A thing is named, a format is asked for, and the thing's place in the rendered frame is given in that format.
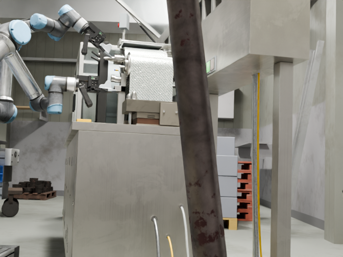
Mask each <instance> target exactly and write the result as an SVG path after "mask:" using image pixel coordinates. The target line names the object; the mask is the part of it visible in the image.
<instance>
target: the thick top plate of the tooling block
mask: <svg viewBox="0 0 343 257"><path fill-rule="evenodd" d="M161 102H165V103H173V104H177V102H171V101H156V100H142V99H126V100H125V101H124V102H123V103H122V114H127V115H128V114H129V113H133V114H135V113H136V112H147V113H159V112H160V103H161Z"/></svg>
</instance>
